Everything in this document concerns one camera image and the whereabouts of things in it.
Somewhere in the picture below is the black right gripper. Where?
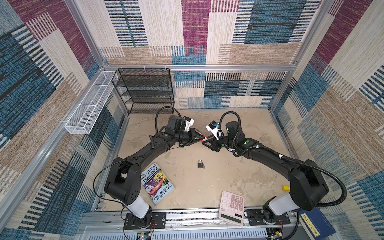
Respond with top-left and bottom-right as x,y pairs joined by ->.
201,132 -> 236,153

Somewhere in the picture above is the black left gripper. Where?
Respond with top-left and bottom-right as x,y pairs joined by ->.
174,129 -> 204,146

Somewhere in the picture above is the small black padlock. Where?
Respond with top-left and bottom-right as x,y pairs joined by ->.
198,160 -> 206,169

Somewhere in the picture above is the red padlock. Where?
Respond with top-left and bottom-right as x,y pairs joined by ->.
201,135 -> 208,142

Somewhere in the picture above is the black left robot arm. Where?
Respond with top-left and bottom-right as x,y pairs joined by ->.
104,116 -> 205,227

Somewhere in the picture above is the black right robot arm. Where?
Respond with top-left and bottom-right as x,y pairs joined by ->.
203,121 -> 329,222

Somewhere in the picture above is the purple treehouse book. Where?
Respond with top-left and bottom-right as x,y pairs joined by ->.
141,163 -> 175,205

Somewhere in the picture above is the pink calculator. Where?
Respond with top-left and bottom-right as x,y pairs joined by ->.
218,191 -> 245,226

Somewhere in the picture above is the blue box with yellow label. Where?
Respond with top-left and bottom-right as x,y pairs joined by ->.
299,207 -> 337,240

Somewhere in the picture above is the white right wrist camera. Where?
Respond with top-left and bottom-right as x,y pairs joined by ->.
206,121 -> 223,141

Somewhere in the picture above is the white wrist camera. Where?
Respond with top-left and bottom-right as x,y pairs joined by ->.
181,117 -> 194,132
206,121 -> 223,141

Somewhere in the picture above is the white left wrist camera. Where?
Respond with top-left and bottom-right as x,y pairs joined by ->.
181,117 -> 194,132

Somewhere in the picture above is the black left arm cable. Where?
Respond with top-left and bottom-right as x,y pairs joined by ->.
92,106 -> 183,211

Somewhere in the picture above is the black wire shelf rack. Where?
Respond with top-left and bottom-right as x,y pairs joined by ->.
112,68 -> 175,114

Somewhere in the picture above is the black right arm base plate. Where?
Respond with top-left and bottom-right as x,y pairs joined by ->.
244,209 -> 291,226

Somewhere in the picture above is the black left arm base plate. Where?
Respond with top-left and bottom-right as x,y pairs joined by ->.
123,212 -> 167,230

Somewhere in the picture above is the white wire mesh basket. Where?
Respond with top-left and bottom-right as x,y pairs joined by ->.
65,71 -> 115,135

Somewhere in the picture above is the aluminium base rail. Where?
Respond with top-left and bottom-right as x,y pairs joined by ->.
75,208 -> 297,240

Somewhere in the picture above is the black right arm corrugated hose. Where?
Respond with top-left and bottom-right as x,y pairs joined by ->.
218,110 -> 348,208

